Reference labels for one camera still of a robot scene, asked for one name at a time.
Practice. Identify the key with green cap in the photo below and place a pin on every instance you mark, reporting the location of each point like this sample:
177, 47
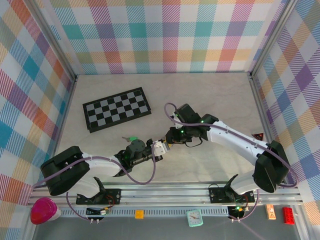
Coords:
133, 137

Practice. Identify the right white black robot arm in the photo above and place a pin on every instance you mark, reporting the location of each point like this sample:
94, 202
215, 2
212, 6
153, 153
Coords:
237, 142

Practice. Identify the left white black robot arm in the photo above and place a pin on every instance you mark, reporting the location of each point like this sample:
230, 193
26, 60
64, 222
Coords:
100, 165

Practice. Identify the black grey chessboard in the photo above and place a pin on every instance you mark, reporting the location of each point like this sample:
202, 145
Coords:
112, 110

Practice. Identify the small orange toy brick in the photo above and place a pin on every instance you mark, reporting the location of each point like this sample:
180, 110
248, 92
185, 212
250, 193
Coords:
139, 214

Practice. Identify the black red triangle sign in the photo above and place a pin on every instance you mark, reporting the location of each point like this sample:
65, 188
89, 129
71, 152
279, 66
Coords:
257, 136

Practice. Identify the teal alarm clock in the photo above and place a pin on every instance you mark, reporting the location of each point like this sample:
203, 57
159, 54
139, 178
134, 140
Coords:
194, 218

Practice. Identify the small black controller board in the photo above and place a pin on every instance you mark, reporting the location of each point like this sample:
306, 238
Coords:
91, 212
237, 212

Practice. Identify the pink plastic cup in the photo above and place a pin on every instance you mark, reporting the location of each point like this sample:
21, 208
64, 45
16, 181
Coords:
42, 210

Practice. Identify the large red toy brick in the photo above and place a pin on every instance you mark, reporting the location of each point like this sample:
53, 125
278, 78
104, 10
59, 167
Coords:
288, 215

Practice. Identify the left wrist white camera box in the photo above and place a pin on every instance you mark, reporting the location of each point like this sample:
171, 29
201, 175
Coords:
160, 148

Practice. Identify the aluminium mounting rail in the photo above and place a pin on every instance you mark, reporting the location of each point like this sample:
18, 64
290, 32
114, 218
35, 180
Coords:
162, 193

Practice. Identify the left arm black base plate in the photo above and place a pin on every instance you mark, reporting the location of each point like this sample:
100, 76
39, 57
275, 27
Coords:
112, 196

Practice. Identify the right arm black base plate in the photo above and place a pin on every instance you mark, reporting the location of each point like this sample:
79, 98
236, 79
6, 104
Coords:
216, 195

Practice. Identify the aluminium table side rail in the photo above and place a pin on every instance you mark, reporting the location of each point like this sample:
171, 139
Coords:
260, 105
66, 107

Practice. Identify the aluminium frame post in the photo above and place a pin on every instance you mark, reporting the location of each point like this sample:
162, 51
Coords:
55, 42
272, 37

